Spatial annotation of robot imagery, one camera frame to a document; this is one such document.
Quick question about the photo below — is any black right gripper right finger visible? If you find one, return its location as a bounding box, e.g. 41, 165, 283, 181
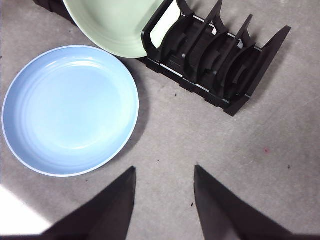
193, 164, 320, 240

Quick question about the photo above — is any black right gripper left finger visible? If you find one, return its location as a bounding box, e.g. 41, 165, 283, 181
0, 166, 137, 240

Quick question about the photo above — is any blue plate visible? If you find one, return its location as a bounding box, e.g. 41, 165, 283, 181
1, 44, 140, 178

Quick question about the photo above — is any green plate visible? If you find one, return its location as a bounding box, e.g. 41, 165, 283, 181
61, 0, 181, 59

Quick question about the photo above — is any black plastic dish rack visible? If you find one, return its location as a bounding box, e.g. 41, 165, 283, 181
32, 0, 292, 117

